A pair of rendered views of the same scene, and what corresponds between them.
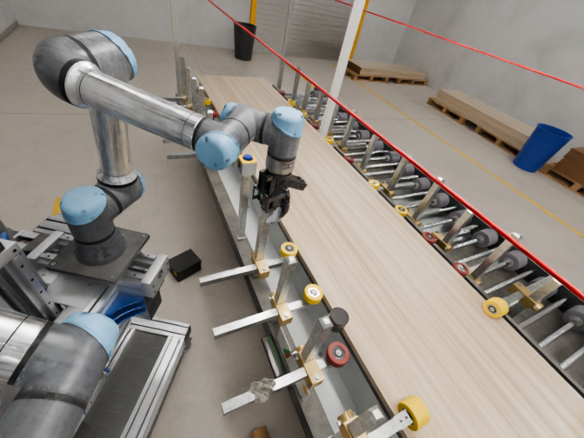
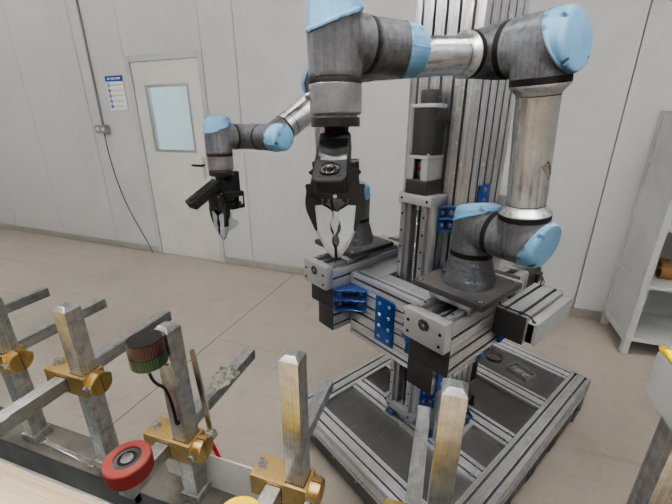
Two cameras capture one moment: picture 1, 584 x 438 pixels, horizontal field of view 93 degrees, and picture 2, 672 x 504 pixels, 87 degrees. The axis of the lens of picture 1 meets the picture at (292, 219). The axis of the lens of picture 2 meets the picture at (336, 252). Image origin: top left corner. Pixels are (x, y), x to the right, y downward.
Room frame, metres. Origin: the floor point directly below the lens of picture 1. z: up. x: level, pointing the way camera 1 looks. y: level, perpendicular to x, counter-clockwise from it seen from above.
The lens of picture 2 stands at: (1.07, -0.27, 1.47)
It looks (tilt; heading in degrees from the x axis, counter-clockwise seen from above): 20 degrees down; 143
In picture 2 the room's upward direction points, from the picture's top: straight up
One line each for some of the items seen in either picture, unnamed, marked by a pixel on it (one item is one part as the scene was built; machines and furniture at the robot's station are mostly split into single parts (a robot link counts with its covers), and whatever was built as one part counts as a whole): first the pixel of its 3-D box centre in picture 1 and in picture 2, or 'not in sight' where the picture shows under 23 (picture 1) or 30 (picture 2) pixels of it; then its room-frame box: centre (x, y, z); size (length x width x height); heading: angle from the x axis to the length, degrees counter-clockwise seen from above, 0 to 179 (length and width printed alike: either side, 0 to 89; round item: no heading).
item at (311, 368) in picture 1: (308, 364); (178, 442); (0.42, -0.19, 0.85); 0.14 x 0.06 x 0.05; 35
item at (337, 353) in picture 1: (334, 358); (132, 478); (0.47, -0.28, 0.85); 0.08 x 0.08 x 0.11
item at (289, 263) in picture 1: (280, 295); (297, 462); (0.65, -0.03, 0.89); 0.04 x 0.04 x 0.48; 35
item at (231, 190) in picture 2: not in sight; (225, 190); (0.00, 0.12, 1.28); 0.09 x 0.08 x 0.12; 103
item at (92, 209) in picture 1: (89, 212); (476, 226); (0.56, 0.62, 1.21); 0.13 x 0.12 x 0.14; 174
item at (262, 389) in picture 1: (263, 388); (222, 374); (0.31, -0.05, 0.87); 0.09 x 0.07 x 0.02; 125
